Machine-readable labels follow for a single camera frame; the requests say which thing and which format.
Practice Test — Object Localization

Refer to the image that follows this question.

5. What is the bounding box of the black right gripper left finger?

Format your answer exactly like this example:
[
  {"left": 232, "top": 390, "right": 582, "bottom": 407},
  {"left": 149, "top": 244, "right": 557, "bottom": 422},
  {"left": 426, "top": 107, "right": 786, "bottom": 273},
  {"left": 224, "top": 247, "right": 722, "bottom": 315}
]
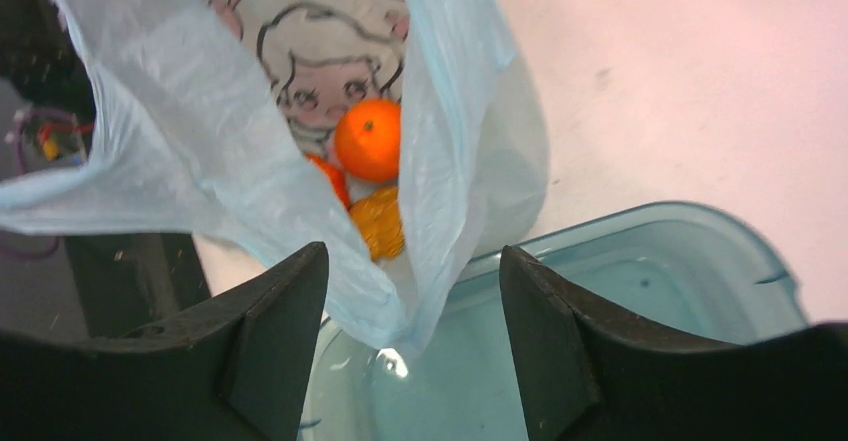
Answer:
[{"left": 1, "top": 242, "right": 329, "bottom": 440}]

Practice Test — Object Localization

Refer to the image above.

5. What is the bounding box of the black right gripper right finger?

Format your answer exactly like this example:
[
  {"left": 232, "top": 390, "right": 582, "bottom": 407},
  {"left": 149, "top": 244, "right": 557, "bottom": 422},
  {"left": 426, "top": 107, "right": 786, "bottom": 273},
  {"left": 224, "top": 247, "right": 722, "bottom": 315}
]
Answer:
[{"left": 499, "top": 246, "right": 847, "bottom": 440}]

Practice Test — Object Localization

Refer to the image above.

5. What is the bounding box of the yellow-orange bumpy food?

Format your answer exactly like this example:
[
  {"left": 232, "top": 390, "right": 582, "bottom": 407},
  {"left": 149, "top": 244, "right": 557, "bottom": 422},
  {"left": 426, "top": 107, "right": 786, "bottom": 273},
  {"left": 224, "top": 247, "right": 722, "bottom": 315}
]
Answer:
[{"left": 349, "top": 186, "right": 405, "bottom": 261}]

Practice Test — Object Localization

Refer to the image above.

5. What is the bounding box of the light blue plastic grocery bag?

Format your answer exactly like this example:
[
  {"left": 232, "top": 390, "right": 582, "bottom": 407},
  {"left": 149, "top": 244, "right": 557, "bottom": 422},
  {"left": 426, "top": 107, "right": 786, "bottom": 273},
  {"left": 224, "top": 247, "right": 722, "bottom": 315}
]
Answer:
[{"left": 1, "top": 0, "right": 548, "bottom": 353}]

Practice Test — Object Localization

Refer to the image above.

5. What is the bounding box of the orange mandarin fruit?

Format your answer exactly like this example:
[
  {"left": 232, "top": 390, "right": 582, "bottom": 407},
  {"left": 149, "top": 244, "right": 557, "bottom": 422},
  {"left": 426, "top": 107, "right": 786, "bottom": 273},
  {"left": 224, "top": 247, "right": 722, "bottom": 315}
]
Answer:
[{"left": 334, "top": 98, "right": 402, "bottom": 183}]

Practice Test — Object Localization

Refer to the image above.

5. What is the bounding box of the teal transparent plastic tub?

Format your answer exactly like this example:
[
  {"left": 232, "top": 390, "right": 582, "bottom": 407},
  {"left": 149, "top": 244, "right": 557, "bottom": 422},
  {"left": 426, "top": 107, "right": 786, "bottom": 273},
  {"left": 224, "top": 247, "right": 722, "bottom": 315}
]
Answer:
[{"left": 298, "top": 201, "right": 809, "bottom": 440}]

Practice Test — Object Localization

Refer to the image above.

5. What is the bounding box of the red-orange fruit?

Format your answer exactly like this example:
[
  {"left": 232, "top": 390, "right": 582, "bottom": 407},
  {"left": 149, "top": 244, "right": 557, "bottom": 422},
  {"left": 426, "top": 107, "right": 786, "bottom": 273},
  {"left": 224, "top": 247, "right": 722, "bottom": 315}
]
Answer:
[{"left": 305, "top": 153, "right": 352, "bottom": 210}]

